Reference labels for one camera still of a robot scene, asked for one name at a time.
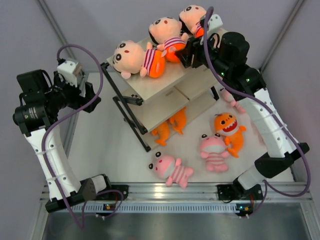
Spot purple cable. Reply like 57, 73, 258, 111
201, 6, 311, 218
56, 43, 124, 230

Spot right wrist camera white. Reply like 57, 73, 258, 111
206, 13, 223, 36

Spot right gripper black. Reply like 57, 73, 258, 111
175, 30, 230, 78

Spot slotted cable duct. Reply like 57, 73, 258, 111
71, 202, 246, 214

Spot beige three-tier shelf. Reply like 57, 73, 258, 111
101, 57, 220, 152

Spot pink striped frog plush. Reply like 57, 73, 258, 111
148, 151, 194, 189
220, 88, 246, 114
199, 133, 229, 173

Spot boy doll orange shorts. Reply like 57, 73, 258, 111
148, 17, 189, 63

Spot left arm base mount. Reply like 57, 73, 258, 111
94, 184, 129, 201

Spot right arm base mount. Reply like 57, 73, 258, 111
216, 184, 250, 203

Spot pink striped frog plush front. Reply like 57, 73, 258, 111
148, 151, 194, 189

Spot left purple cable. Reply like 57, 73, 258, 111
56, 43, 124, 230

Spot boy doll on shelf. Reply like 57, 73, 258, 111
179, 4, 207, 38

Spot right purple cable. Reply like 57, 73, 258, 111
201, 6, 311, 218

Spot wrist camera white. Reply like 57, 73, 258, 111
57, 58, 83, 87
206, 13, 223, 36

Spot orange shark plush on floor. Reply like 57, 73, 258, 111
213, 112, 247, 158

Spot black-haired boy doll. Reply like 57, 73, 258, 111
112, 40, 167, 80

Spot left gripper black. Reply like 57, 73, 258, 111
44, 72, 100, 114

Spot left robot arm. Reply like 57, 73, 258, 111
12, 69, 113, 213

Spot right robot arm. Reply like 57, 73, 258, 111
176, 32, 311, 199

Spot pink striped frog plush back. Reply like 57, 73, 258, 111
220, 88, 246, 114

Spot pink striped frog plush middle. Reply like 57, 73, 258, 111
199, 133, 229, 173

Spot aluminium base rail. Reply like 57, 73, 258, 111
39, 182, 313, 203

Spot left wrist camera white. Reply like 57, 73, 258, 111
57, 58, 83, 87

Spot orange shark plush under shelf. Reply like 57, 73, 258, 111
151, 121, 170, 146

